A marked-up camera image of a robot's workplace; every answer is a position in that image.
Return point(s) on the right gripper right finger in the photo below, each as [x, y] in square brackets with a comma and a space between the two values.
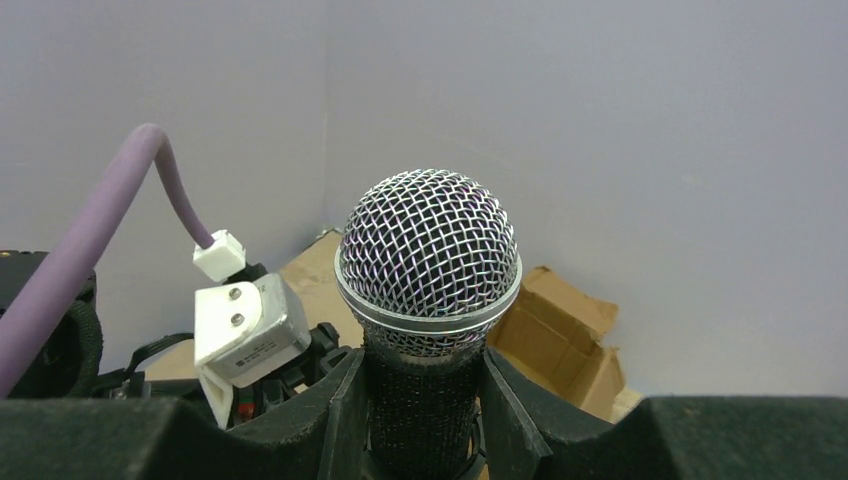
[532, 434]

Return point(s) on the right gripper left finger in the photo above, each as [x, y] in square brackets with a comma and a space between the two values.
[319, 434]

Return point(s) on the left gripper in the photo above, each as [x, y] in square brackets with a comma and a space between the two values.
[283, 384]

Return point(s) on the cardboard box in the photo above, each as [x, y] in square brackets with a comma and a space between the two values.
[553, 334]

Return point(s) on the black sparkly microphone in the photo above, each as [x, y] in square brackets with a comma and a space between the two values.
[428, 264]

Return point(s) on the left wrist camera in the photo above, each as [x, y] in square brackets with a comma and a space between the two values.
[245, 327]

